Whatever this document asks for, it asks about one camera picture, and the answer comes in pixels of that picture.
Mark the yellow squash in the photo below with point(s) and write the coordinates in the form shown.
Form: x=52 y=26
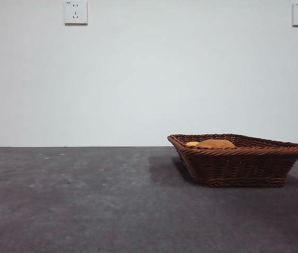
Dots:
x=191 y=144

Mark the brown potato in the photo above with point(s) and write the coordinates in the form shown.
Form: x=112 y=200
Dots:
x=216 y=144

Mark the brown wicker basket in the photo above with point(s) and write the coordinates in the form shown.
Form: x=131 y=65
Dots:
x=238 y=168

